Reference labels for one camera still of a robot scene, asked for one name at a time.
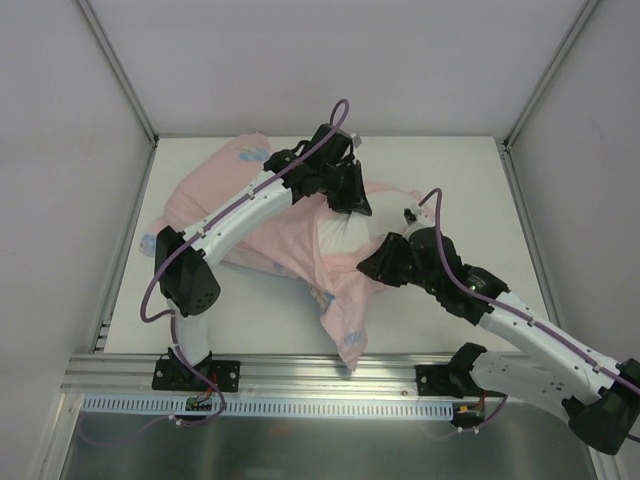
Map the white pillow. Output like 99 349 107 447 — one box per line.
318 189 419 255

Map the blue and pink printed pillowcase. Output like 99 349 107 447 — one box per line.
139 133 399 369

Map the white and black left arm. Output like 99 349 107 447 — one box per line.
150 123 372 390

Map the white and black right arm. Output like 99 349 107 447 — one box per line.
357 227 639 455

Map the shiny metal front plate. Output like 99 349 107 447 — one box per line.
62 403 597 479

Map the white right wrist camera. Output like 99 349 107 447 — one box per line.
403 204 433 235

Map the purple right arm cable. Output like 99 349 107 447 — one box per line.
417 188 640 444

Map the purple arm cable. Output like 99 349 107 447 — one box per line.
141 99 351 411
417 188 640 444

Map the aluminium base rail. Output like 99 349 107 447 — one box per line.
60 353 450 400

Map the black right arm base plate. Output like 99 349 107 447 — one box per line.
414 364 485 399

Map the right aluminium corner post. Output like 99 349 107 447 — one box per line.
502 0 601 151

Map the aluminium corner post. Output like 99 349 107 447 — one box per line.
502 0 601 151
74 0 160 146

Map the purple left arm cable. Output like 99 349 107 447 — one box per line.
141 99 351 411

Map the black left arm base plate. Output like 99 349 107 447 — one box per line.
151 355 241 393

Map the left aluminium corner post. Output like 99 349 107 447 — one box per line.
74 0 160 146

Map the white slotted cable duct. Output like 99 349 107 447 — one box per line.
82 394 454 422

